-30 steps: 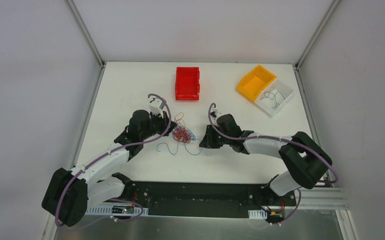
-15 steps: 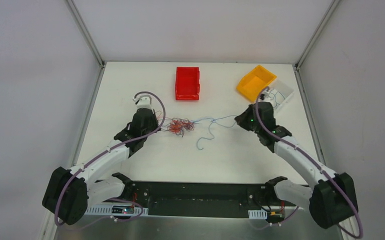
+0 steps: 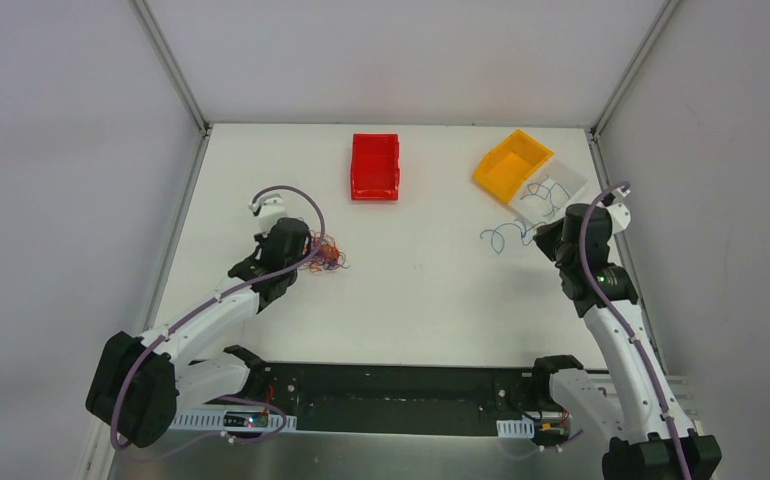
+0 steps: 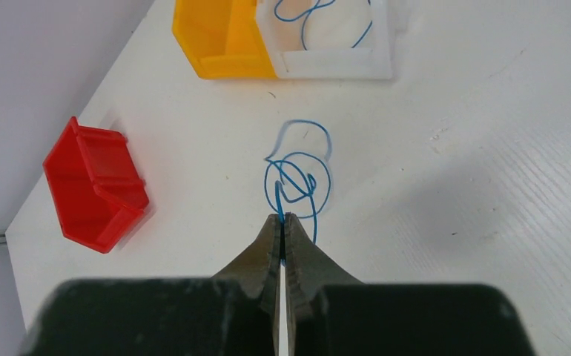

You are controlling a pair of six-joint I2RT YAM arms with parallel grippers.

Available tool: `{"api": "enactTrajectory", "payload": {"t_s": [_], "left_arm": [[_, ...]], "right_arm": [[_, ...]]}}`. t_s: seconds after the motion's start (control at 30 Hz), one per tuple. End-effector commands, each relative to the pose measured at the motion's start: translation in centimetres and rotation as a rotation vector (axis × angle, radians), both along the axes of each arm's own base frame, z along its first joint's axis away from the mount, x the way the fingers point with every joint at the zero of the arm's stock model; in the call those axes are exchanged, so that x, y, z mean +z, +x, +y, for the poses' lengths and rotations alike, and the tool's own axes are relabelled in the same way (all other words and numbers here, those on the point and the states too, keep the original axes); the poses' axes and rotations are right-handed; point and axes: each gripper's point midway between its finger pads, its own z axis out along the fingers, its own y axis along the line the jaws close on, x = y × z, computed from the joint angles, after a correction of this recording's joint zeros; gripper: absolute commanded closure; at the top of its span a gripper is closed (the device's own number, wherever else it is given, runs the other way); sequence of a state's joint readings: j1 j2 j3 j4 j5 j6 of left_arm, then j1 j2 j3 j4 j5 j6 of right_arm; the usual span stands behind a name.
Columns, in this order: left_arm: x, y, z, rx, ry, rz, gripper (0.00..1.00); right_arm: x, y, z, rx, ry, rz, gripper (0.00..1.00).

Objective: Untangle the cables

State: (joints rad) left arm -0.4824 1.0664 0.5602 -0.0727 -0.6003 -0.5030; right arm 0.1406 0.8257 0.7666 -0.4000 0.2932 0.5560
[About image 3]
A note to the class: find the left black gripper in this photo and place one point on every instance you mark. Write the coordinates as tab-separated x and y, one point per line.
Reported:
307	248

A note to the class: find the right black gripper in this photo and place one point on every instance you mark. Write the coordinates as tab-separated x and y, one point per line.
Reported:
546	240

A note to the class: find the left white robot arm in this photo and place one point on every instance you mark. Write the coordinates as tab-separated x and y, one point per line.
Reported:
143	382

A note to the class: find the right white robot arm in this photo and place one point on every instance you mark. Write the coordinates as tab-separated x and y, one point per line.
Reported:
646	433

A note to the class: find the clear white plastic bin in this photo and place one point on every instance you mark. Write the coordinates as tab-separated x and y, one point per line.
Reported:
544	196

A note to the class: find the yellow plastic bin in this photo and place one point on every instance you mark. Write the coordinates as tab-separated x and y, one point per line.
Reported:
504	170

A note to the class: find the red plastic bin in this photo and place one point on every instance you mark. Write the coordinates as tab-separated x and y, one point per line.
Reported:
374	167

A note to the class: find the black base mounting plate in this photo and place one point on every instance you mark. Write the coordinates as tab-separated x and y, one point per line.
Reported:
413	400

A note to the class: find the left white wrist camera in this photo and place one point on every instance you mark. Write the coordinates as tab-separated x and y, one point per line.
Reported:
267	211

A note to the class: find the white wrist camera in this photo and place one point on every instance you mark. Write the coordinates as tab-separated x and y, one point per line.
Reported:
614	204
267	211

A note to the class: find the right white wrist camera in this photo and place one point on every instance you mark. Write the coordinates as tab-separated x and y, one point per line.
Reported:
614	204

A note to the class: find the right white cable duct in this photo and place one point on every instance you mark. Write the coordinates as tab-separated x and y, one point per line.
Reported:
522	428

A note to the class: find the white cable duct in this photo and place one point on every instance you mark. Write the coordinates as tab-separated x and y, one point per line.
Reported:
237	420
522	428

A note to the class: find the left white cable duct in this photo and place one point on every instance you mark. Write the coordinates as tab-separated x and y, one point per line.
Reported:
237	420

